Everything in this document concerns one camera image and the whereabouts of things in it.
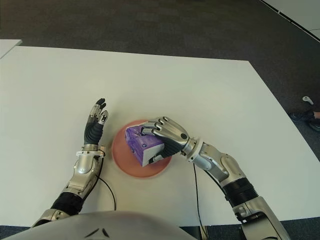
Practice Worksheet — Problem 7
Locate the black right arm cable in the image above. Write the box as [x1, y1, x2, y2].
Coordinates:
[192, 163, 207, 240]

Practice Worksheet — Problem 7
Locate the round pink plate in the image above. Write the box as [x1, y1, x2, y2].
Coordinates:
[111, 119, 173, 179]

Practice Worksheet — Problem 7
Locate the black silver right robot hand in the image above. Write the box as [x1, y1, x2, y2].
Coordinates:
[139, 115, 195, 165]

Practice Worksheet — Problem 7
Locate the dark shoe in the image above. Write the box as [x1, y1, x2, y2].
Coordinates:
[289, 111, 320, 131]

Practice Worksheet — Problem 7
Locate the white side table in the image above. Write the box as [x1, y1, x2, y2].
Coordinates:
[0, 39, 23, 60]

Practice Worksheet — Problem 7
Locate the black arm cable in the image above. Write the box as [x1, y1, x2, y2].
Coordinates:
[94, 154, 117, 211]
[192, 163, 207, 240]

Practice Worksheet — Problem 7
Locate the purple white tissue paper pack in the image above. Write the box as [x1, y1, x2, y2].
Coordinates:
[124, 125, 166, 168]

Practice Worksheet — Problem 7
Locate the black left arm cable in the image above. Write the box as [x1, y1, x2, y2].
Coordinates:
[94, 154, 117, 211]

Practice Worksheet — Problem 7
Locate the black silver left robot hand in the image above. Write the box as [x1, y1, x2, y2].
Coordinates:
[83, 98, 110, 145]

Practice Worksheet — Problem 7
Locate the white table with dark edge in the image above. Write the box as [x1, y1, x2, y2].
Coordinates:
[259, 0, 320, 42]

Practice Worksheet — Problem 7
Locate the silver robot torso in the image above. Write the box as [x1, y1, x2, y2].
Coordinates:
[0, 210, 198, 240]

